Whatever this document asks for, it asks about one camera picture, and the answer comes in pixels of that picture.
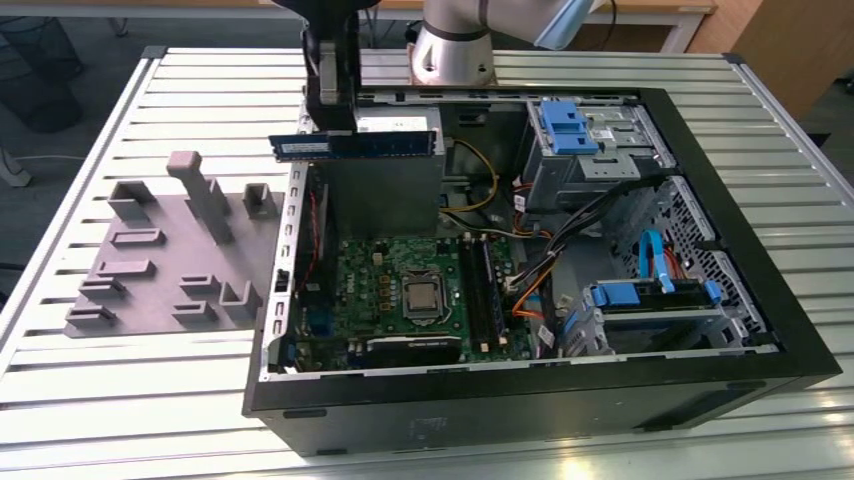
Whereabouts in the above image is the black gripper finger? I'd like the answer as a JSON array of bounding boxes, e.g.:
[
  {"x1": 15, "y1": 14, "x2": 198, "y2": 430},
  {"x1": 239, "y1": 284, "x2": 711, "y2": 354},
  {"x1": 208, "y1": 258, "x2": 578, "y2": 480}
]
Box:
[{"x1": 300, "y1": 34, "x2": 366, "y2": 134}]

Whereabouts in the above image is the blue RAM stick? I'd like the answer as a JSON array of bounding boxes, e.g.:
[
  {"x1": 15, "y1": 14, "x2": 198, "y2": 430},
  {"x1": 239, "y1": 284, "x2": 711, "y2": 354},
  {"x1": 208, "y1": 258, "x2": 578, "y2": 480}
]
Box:
[{"x1": 267, "y1": 128, "x2": 439, "y2": 162}]

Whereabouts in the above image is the black RAM slot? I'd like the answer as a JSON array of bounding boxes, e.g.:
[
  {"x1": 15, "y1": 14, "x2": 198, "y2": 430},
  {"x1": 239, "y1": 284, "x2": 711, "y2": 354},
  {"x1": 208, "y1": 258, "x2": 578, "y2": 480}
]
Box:
[{"x1": 458, "y1": 234, "x2": 487, "y2": 351}]

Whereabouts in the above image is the dark RAM stick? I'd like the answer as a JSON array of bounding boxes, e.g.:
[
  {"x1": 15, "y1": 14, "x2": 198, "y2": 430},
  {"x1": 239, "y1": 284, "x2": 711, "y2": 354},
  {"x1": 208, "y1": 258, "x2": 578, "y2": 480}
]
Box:
[{"x1": 480, "y1": 238, "x2": 507, "y2": 347}]

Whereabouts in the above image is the gray power supply unit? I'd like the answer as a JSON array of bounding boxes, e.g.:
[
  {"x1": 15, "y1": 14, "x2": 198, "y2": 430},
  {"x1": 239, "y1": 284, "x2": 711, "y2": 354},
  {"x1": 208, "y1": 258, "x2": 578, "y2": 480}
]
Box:
[{"x1": 314, "y1": 105, "x2": 447, "y2": 239}]

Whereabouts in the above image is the large blue bay latch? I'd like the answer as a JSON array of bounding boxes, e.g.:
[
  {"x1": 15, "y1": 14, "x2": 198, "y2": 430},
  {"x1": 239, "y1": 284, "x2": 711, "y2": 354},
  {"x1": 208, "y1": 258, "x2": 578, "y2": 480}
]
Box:
[{"x1": 541, "y1": 102, "x2": 606, "y2": 156}]

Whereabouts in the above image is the green motherboard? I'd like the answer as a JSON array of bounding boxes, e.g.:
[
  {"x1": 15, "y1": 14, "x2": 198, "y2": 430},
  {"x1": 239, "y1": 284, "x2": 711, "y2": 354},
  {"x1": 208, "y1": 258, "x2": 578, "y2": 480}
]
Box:
[{"x1": 286, "y1": 234, "x2": 535, "y2": 371}]

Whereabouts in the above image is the CPU socket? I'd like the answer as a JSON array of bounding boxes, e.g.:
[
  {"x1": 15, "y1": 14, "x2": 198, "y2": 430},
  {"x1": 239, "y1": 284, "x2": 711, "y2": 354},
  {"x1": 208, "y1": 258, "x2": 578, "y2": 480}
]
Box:
[{"x1": 396, "y1": 268, "x2": 450, "y2": 327}]

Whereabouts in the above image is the metal disk bay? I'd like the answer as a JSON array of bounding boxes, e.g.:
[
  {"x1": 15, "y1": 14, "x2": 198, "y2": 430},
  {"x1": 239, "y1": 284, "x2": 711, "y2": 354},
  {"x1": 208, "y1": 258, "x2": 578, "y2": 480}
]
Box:
[{"x1": 523, "y1": 99, "x2": 675, "y2": 211}]

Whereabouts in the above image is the silver CPU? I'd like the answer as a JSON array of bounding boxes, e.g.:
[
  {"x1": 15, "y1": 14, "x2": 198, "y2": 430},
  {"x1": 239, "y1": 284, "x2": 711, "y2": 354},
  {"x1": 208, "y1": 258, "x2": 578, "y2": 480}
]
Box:
[{"x1": 404, "y1": 283, "x2": 442, "y2": 312}]

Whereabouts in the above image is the black mesh bin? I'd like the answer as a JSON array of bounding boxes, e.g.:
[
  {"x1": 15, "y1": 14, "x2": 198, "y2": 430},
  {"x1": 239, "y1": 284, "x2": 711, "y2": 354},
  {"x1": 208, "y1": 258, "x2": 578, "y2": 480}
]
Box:
[{"x1": 0, "y1": 17, "x2": 86, "y2": 134}]

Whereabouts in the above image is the gray parts rack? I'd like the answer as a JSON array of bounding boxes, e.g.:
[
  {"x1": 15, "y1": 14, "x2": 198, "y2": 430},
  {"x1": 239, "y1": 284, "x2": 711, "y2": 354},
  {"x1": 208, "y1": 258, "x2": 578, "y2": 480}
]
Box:
[{"x1": 60, "y1": 149, "x2": 286, "y2": 341}]

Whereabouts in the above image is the white framed desk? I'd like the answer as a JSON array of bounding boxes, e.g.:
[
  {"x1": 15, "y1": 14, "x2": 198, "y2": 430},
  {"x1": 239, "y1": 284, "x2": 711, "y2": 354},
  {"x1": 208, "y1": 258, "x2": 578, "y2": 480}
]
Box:
[{"x1": 359, "y1": 0, "x2": 719, "y2": 54}]

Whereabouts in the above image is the black graphics card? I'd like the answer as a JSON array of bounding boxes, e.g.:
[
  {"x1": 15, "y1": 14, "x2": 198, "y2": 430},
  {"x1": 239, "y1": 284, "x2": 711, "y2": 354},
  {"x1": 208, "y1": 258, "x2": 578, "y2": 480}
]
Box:
[{"x1": 363, "y1": 335, "x2": 463, "y2": 366}]

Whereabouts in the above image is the white stand foot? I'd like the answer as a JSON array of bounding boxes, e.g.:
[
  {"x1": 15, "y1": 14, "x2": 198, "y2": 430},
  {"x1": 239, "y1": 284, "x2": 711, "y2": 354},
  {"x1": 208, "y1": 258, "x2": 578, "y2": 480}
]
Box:
[{"x1": 0, "y1": 144, "x2": 33, "y2": 189}]

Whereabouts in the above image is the blue disk carrier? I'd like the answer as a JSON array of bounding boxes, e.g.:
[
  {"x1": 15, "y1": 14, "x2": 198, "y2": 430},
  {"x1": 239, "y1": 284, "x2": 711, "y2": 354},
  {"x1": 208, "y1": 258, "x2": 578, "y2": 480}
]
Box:
[{"x1": 590, "y1": 282, "x2": 642, "y2": 309}]

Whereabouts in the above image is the wooden cabinet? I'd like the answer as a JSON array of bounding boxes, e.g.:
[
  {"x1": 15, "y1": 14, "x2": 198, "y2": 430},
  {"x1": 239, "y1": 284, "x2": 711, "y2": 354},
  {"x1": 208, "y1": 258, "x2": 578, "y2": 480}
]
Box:
[{"x1": 690, "y1": 0, "x2": 854, "y2": 121}]

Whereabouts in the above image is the metal disk cage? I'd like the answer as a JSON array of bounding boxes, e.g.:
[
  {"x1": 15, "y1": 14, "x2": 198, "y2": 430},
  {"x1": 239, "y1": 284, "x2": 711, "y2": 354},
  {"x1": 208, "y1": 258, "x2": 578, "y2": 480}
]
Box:
[{"x1": 559, "y1": 279, "x2": 779, "y2": 359}]

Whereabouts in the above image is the black PC case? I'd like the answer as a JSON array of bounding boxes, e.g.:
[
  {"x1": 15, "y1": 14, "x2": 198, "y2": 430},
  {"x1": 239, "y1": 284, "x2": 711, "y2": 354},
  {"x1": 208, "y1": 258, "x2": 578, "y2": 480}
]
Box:
[{"x1": 240, "y1": 83, "x2": 843, "y2": 457}]

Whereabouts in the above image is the yellow wire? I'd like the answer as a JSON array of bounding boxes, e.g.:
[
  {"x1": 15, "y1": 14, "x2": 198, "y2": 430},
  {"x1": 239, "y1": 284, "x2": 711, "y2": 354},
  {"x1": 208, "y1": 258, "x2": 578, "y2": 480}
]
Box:
[{"x1": 443, "y1": 139, "x2": 501, "y2": 214}]

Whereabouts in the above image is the red wire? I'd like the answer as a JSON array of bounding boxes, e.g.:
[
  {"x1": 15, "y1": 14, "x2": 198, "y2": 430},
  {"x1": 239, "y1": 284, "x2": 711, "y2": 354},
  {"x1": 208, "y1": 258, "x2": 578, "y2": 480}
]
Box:
[{"x1": 296, "y1": 184, "x2": 328, "y2": 291}]

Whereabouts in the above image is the black wire bundle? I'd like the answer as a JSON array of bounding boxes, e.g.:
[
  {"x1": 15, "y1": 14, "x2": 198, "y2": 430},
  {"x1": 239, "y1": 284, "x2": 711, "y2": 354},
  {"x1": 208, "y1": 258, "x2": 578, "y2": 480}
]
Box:
[{"x1": 513, "y1": 174, "x2": 669, "y2": 296}]

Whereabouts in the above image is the orange wire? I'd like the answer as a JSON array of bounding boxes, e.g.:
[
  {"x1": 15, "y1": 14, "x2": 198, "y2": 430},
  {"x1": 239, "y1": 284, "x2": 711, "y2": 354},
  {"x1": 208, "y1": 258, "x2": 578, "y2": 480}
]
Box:
[{"x1": 511, "y1": 283, "x2": 555, "y2": 319}]

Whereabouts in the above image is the blue flat wire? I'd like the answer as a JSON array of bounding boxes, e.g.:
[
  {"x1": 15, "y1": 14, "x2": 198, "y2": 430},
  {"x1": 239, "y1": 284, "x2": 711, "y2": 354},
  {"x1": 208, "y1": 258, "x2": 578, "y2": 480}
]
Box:
[{"x1": 638, "y1": 229, "x2": 675, "y2": 294}]

